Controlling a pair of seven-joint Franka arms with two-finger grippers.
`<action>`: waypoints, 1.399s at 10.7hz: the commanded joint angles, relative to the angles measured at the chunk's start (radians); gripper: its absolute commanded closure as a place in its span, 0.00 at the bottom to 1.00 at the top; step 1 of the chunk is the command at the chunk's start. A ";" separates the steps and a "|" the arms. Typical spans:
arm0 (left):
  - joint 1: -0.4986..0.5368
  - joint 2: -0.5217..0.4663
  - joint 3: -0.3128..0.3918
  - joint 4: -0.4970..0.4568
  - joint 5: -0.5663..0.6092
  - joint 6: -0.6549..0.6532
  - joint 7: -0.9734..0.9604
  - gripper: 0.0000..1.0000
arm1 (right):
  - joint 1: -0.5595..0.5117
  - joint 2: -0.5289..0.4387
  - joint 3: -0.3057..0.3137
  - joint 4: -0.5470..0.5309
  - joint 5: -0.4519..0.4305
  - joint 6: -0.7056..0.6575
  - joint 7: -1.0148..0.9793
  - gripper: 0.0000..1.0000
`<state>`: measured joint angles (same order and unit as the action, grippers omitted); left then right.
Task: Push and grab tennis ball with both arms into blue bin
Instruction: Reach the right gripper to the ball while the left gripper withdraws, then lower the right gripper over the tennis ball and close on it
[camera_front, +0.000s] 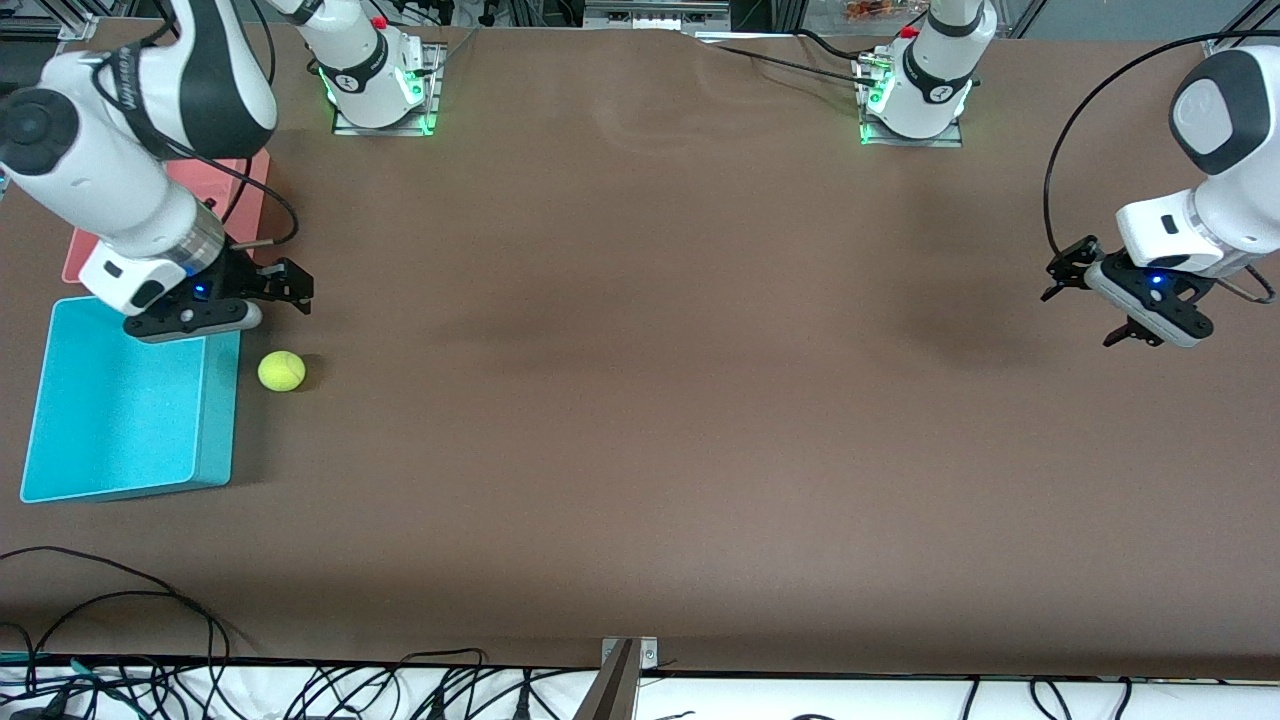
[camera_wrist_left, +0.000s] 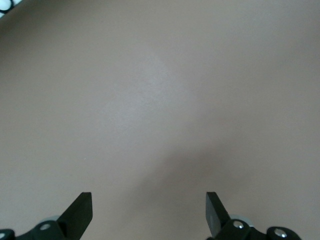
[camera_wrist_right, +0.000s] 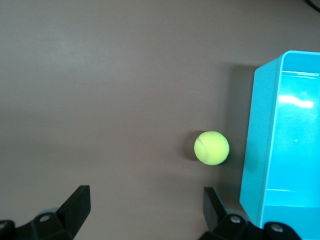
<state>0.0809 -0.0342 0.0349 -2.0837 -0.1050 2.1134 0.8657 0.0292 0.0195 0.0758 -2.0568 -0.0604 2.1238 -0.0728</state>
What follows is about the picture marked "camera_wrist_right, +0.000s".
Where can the blue plastic bin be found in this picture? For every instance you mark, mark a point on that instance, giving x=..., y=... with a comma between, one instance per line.
x=290, y=140

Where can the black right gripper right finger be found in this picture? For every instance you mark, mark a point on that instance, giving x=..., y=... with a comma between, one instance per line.
x=215, y=212

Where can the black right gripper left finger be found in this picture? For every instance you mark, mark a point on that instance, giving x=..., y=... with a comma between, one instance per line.
x=75, y=210

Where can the yellow-green tennis ball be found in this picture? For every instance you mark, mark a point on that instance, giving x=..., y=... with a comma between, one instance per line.
x=211, y=148

